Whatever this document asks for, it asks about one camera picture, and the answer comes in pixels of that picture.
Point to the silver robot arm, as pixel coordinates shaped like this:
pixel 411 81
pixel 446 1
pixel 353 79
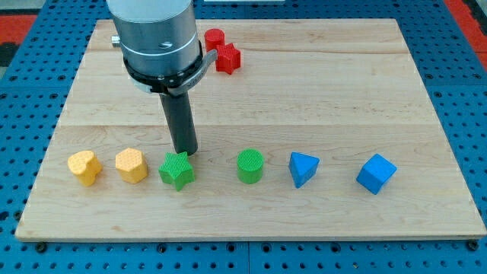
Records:
pixel 160 44

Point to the green cylinder block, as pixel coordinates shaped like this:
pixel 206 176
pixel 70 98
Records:
pixel 250 163

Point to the wooden board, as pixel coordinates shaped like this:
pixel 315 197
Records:
pixel 340 90

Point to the blue triangle block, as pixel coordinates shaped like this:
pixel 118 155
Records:
pixel 302 168

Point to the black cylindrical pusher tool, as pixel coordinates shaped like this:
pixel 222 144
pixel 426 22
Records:
pixel 179 117

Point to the green star block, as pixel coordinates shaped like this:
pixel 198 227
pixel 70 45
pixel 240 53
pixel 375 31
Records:
pixel 176 170

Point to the red star block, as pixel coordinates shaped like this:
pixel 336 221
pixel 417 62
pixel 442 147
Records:
pixel 229 58

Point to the red cylinder block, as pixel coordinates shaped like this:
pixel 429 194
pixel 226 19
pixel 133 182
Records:
pixel 214 38

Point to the yellow hexagon block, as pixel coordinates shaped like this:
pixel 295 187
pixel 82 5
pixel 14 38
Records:
pixel 131 165

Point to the blue cube block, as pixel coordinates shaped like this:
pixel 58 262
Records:
pixel 375 173

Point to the yellow heart block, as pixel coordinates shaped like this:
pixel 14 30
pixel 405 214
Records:
pixel 85 166

